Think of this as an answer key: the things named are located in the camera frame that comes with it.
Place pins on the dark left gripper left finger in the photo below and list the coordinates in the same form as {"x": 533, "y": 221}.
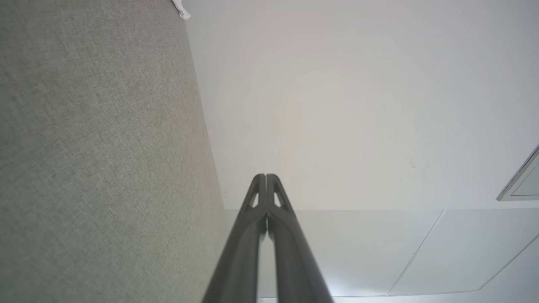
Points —
{"x": 240, "y": 252}

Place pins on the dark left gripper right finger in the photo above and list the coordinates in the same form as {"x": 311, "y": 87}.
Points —
{"x": 294, "y": 261}

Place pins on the red and white basketball jersey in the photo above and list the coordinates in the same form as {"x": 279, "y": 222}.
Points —
{"x": 182, "y": 11}

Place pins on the grey fabric sofa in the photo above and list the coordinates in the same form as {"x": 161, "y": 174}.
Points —
{"x": 84, "y": 147}

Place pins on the grey framed wall panel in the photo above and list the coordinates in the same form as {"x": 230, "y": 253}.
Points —
{"x": 526, "y": 185}

